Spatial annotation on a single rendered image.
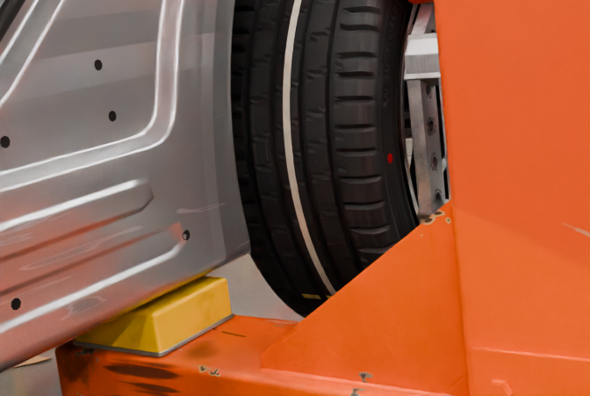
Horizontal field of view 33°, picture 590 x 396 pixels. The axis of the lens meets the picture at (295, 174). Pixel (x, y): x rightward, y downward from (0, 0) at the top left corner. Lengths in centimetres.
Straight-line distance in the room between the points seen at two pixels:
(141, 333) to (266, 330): 14
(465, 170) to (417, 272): 12
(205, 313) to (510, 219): 45
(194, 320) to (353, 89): 33
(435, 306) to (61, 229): 36
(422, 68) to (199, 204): 31
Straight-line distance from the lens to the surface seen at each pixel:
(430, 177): 121
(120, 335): 113
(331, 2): 123
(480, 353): 86
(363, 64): 117
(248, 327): 115
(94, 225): 100
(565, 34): 77
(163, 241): 108
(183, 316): 112
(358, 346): 95
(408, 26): 126
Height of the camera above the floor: 105
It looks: 11 degrees down
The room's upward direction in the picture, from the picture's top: 7 degrees counter-clockwise
